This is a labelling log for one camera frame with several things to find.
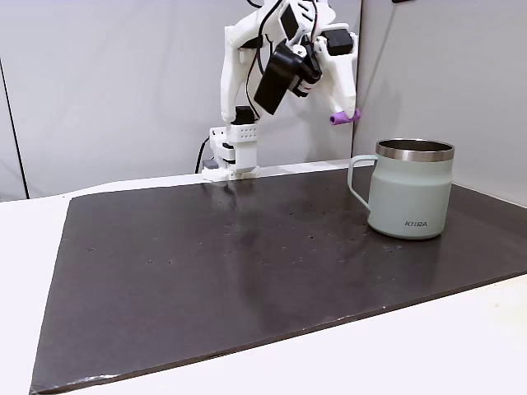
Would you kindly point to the pale green steel-rimmed mug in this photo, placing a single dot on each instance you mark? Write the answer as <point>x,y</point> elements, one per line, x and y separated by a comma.
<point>409,193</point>

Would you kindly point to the dark grey table mat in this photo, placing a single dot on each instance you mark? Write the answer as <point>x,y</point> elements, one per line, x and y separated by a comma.
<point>247,267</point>

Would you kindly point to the black camera box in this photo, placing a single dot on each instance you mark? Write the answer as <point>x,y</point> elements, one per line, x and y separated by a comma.
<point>278,78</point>

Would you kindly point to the purple pen grip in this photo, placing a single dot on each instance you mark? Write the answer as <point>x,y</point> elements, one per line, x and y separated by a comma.
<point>345,117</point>

